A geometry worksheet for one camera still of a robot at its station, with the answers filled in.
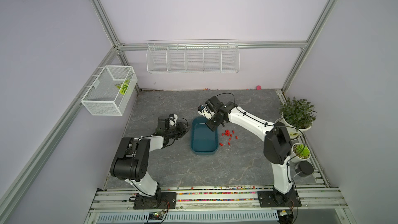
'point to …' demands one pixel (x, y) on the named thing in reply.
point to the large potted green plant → (297, 115)
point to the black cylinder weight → (303, 168)
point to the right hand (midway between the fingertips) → (209, 122)
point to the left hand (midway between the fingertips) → (191, 127)
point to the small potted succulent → (299, 152)
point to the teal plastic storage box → (204, 141)
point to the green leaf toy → (123, 86)
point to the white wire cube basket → (112, 93)
